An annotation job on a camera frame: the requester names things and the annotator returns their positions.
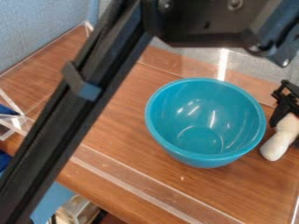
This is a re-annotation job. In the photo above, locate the clear acrylic back barrier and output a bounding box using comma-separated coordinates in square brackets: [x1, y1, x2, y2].
[138, 38, 299, 106]

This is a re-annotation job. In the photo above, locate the clear acrylic barrier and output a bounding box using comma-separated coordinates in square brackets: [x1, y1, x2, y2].
[138, 38, 299, 106]
[0, 88, 249, 224]

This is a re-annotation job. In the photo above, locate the blue plastic bowl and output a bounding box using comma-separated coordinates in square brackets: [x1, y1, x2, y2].
[144, 78, 266, 168]

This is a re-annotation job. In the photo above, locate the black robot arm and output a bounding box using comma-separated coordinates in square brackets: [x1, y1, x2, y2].
[0, 0, 299, 224]

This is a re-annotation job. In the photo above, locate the clear acrylic front barrier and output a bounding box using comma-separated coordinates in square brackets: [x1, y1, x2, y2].
[0, 88, 249, 224]

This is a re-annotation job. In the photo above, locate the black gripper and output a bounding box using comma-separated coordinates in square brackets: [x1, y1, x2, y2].
[269, 80, 299, 127]

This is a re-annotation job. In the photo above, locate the metal frame under table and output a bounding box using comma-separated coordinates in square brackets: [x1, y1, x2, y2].
[53, 195, 99, 224]

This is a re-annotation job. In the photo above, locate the white toy mushroom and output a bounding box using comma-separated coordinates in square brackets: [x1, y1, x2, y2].
[258, 113, 299, 161]

